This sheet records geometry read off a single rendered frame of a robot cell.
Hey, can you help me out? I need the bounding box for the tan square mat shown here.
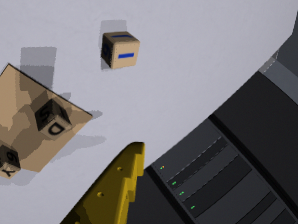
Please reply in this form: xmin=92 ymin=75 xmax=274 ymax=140
xmin=0 ymin=63 xmax=93 ymax=172

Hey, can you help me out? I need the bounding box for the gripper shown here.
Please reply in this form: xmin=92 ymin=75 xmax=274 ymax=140
xmin=60 ymin=142 xmax=145 ymax=224

